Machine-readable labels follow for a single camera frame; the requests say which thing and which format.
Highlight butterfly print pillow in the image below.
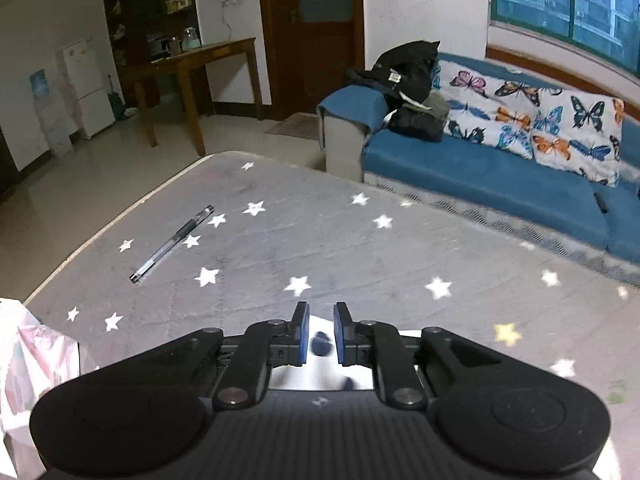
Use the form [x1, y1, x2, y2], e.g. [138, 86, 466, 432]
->
[531, 92, 626, 189]
[434, 57, 549, 160]

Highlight white refrigerator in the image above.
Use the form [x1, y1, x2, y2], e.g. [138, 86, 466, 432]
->
[61, 35, 117, 140]

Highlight clear black ballpoint pen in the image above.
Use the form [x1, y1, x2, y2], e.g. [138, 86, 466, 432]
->
[129, 204, 215, 284]

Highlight dark wooden door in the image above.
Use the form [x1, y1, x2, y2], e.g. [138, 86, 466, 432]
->
[256, 0, 366, 122]

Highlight wooden side table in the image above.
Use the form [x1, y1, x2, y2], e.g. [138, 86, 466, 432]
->
[122, 37, 265, 157]

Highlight grey star print tablecloth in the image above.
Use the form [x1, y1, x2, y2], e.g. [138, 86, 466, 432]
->
[22, 150, 640, 480]

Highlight green framed window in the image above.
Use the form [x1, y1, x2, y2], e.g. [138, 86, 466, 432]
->
[487, 0, 640, 69]

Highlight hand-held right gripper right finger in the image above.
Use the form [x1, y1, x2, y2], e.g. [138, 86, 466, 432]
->
[333, 301, 507, 409]

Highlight black jacket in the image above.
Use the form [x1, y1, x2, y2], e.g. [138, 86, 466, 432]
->
[342, 40, 451, 142]

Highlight water dispenser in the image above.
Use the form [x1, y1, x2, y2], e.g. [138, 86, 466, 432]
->
[28, 68, 74, 154]

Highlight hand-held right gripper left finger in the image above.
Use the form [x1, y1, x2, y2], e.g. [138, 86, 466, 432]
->
[120, 301, 311, 411]

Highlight grey doormat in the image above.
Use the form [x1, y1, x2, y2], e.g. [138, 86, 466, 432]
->
[263, 112, 324, 141]

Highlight white plastic bag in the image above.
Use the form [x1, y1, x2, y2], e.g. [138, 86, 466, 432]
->
[0, 297, 101, 480]

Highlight dark wooden shelf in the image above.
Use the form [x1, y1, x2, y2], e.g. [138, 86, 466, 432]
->
[103, 0, 201, 111]

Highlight green broom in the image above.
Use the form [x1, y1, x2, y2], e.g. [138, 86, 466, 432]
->
[107, 74, 127, 122]

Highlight white polka dot pants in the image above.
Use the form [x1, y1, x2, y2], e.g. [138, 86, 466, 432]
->
[270, 316, 422, 392]

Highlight blue sofa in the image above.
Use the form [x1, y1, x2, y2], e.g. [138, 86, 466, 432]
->
[316, 52, 640, 281]

